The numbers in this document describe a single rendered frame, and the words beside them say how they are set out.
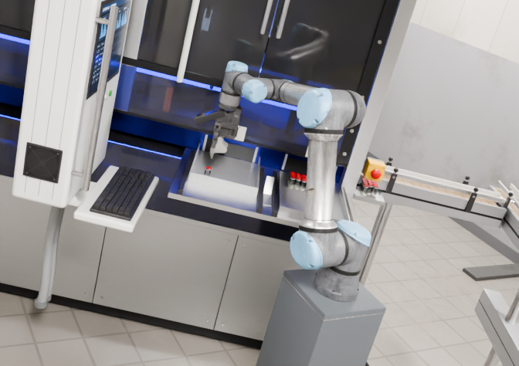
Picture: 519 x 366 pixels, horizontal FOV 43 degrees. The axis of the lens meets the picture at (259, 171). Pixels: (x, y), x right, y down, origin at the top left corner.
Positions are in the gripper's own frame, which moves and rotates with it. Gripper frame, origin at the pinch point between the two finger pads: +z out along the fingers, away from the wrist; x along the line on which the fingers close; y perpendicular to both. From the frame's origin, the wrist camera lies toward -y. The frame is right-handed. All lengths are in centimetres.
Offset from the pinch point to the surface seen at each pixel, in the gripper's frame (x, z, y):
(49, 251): -4, 54, -52
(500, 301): 21, 44, 137
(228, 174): 9.5, 10.2, 8.2
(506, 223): 31, 11, 130
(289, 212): -16.9, 8.5, 31.9
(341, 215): -5, 10, 53
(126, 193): -17.7, 15.2, -25.4
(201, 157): 20.7, 10.3, -3.8
